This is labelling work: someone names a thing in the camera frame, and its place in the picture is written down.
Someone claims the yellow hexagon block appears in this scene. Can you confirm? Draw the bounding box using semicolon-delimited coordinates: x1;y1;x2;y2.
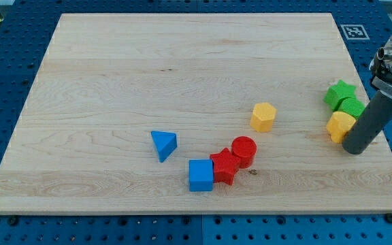
250;102;277;133

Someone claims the blue triangle block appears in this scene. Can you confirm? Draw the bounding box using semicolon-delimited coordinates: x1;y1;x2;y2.
150;131;178;163

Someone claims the red cylinder block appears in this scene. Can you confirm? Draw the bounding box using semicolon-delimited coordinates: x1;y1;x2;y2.
231;136;257;169

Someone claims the yellow heart block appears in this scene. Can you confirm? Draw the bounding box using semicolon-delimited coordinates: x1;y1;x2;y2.
326;112;356;144

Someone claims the blue cube block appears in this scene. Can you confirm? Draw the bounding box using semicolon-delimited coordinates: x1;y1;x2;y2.
189;159;214;192

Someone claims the white fiducial marker tag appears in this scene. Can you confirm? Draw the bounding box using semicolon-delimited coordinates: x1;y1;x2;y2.
341;24;370;40

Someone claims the red star block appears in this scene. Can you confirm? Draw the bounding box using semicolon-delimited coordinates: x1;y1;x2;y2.
210;148;241;185

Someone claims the wooden board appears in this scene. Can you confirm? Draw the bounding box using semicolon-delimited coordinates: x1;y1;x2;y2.
0;13;392;215

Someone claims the green rounded block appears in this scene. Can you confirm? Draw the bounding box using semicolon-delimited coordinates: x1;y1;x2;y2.
338;98;365;119

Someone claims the green star block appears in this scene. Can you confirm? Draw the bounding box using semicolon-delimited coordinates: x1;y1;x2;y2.
323;80;357;112

